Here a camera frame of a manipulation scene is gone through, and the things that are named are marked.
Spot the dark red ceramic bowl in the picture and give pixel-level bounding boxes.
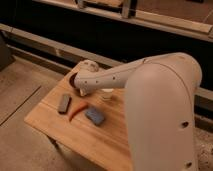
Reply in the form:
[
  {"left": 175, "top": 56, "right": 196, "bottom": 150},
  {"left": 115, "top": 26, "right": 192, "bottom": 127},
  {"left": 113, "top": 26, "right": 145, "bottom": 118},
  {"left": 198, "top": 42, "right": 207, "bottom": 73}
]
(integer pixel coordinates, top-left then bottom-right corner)
[{"left": 69, "top": 73, "right": 77, "bottom": 89}]

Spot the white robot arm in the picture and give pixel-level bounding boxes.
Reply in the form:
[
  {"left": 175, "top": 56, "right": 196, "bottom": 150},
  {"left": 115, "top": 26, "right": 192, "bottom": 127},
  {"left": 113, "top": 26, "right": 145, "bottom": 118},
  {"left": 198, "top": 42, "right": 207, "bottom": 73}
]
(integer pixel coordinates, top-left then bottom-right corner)
[{"left": 73, "top": 53, "right": 202, "bottom": 171}]

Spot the white paper cup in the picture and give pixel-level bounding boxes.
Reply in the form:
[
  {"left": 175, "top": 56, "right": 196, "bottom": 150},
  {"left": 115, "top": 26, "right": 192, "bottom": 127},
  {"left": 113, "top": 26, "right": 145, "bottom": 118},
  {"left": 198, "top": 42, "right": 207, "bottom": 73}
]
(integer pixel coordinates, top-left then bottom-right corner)
[{"left": 101, "top": 89, "right": 113, "bottom": 101}]

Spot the red chili pepper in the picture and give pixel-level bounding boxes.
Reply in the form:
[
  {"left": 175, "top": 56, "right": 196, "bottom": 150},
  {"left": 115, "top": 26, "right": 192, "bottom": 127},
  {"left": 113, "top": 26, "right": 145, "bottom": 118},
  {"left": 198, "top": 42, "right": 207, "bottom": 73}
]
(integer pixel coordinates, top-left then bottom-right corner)
[{"left": 68, "top": 102, "right": 89, "bottom": 121}]

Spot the dark grey rectangular block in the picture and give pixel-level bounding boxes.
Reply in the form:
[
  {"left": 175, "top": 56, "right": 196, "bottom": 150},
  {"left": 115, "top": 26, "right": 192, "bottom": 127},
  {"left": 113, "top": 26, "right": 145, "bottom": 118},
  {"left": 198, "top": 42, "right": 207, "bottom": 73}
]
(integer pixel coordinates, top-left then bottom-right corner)
[{"left": 57, "top": 94, "right": 71, "bottom": 114}]

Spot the blue sponge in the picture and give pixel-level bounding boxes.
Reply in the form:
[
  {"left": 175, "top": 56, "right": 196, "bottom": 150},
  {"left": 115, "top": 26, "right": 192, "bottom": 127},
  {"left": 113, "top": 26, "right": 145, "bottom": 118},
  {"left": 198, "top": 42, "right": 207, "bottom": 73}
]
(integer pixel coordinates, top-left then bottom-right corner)
[{"left": 85, "top": 107, "right": 105, "bottom": 126}]

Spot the wooden table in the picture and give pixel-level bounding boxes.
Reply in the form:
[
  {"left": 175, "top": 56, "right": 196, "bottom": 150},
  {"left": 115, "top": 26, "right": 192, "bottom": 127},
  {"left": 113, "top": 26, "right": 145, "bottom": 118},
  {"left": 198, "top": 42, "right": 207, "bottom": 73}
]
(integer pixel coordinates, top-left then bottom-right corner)
[{"left": 24, "top": 64, "right": 133, "bottom": 171}]

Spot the dark cabinet at left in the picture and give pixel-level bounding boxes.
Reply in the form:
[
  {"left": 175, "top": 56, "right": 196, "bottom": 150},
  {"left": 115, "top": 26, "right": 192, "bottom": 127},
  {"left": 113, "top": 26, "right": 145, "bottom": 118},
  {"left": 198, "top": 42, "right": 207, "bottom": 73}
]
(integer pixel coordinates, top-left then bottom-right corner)
[{"left": 0, "top": 34, "right": 15, "bottom": 71}]

